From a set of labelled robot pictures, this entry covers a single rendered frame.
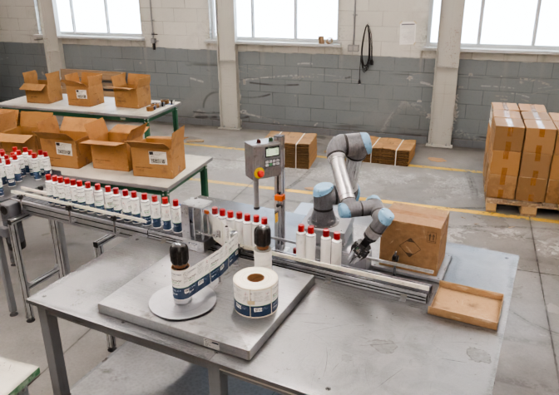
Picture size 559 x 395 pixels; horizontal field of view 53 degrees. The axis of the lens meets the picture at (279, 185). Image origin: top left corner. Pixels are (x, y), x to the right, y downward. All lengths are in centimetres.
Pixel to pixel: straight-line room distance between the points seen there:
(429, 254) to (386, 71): 543
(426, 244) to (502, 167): 315
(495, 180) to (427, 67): 256
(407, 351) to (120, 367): 169
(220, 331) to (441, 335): 95
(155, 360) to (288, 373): 130
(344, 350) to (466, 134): 608
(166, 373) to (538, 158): 410
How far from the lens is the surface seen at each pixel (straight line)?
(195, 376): 329
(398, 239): 293
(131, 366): 343
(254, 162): 287
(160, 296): 271
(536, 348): 413
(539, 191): 608
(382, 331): 256
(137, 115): 667
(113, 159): 478
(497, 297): 290
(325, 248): 285
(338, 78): 826
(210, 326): 249
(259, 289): 244
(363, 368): 235
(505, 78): 805
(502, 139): 588
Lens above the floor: 230
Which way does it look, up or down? 21 degrees down
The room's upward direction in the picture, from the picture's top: straight up
